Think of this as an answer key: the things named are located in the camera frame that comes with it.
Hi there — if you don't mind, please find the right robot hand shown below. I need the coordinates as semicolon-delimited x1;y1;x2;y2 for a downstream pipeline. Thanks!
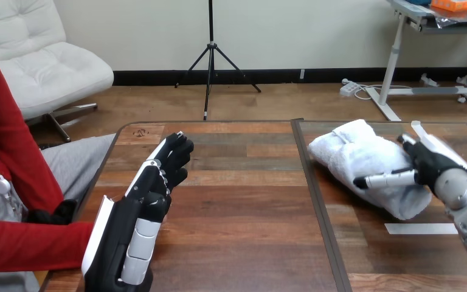
353;120;467;191

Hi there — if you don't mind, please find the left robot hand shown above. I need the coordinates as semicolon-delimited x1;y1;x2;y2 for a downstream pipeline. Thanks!
81;131;195;292

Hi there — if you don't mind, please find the person's hand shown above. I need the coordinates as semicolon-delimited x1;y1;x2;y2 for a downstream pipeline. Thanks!
26;199;78;226

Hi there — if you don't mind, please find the white towel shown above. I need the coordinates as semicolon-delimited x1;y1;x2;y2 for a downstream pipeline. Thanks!
307;119;434;221

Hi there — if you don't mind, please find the person's forearm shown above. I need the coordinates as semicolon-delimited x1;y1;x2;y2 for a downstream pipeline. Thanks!
0;217;95;275

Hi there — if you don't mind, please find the person's body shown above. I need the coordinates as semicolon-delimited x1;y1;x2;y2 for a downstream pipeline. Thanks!
0;12;117;292

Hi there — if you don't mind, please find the white desk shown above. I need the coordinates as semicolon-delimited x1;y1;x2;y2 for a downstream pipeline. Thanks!
364;0;467;122

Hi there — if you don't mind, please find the white power strip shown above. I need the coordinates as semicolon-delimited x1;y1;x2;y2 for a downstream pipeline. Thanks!
339;78;359;97

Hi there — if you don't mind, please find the white cushioned chair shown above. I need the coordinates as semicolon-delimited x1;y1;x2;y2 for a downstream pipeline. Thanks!
0;0;115;144

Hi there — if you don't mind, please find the orange thing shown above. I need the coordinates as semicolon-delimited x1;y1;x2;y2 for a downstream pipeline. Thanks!
431;0;467;12

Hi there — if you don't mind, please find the black tripod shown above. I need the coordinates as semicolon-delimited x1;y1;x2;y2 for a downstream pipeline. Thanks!
175;0;262;121

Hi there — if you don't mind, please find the tangle of cables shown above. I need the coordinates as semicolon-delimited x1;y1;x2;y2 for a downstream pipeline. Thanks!
353;83;414;101

